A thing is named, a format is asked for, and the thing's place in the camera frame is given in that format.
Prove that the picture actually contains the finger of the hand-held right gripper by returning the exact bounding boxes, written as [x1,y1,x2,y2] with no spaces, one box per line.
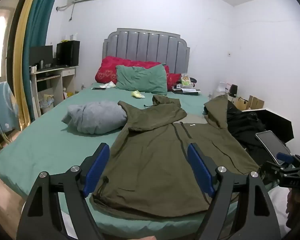
[277,152,293,164]

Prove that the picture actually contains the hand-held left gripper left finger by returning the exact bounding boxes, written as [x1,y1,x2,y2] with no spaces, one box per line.
[16,142,110,240]

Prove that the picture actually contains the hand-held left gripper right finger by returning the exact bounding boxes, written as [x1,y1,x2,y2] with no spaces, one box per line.
[187,142,282,240]

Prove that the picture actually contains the olive green hooded jacket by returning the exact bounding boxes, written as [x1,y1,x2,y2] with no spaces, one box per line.
[89,94,260,220]

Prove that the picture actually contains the black clothes pile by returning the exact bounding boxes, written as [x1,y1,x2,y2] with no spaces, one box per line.
[226,100,273,165]

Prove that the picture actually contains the person's right hand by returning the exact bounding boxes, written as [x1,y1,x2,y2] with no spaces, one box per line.
[286,191,300,228]

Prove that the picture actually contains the tablet with grey screen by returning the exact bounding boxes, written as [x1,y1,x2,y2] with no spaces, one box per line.
[255,130,292,165]

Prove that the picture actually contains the black umbrella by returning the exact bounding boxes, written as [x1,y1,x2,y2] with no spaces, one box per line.
[242,108,295,140]

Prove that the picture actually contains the grey bundled cloth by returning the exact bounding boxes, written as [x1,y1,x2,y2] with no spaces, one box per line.
[61,101,128,134]

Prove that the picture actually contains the bed with green sheet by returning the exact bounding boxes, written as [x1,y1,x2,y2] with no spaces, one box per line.
[0,82,265,238]

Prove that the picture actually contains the cardboard boxes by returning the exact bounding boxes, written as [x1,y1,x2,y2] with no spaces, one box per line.
[234,95,265,110]

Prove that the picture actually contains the trash bin with bag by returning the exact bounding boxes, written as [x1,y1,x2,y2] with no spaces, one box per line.
[40,94,55,114]

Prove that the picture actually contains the stack of books and snacks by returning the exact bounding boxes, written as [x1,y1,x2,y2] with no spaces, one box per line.
[172,74,199,96]

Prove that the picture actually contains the white box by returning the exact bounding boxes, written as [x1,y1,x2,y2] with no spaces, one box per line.
[219,82,232,95]

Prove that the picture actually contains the beige computer desk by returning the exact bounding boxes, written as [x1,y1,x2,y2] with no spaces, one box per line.
[30,65,79,117]

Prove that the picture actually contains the red pillow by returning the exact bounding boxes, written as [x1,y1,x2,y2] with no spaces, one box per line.
[95,56,182,92]

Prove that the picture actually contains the green pillow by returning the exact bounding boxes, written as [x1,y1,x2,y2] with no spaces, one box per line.
[116,64,168,95]

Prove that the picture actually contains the light blue hanging blanket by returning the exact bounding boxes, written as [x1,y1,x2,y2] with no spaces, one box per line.
[0,81,20,153]

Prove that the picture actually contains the black computer tower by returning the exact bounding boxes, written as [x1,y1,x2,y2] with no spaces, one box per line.
[56,40,80,67]

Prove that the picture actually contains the yellow curtain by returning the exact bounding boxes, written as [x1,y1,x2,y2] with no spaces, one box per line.
[14,0,42,130]

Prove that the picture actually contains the black computer monitor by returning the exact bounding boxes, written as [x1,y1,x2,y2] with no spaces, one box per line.
[29,45,53,67]

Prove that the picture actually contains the grey padded headboard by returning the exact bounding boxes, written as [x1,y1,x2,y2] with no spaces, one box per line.
[102,28,191,74]

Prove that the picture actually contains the teal curtain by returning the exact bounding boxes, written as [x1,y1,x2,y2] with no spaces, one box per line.
[22,0,63,123]

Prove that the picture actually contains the air conditioner pipe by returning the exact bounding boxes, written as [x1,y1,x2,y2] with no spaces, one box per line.
[56,1,77,22]

